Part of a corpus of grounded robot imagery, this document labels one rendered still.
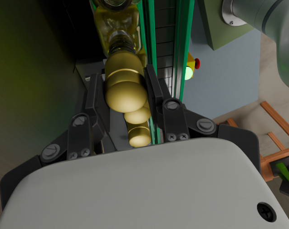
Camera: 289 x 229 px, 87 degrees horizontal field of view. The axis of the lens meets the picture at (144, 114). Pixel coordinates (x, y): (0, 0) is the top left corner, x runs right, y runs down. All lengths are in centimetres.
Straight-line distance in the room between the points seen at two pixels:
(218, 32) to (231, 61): 26
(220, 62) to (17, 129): 92
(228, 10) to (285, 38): 27
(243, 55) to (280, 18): 47
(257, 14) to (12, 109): 64
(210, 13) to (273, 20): 23
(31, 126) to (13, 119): 3
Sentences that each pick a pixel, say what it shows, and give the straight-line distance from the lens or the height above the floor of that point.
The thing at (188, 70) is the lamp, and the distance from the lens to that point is 56.
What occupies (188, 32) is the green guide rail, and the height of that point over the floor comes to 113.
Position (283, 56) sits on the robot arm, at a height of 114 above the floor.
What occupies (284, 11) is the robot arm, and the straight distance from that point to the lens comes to 59.
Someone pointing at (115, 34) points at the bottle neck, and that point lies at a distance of 19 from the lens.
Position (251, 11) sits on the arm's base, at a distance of 67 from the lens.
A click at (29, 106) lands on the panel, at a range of 22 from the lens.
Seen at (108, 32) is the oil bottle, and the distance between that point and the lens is 20.
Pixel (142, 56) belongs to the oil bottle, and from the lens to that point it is 24.
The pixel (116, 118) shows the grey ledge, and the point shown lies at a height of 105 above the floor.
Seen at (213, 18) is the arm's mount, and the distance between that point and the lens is 76.
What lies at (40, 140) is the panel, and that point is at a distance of 23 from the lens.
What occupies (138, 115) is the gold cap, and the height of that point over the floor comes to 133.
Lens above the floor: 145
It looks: 41 degrees down
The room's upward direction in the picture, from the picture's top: 169 degrees clockwise
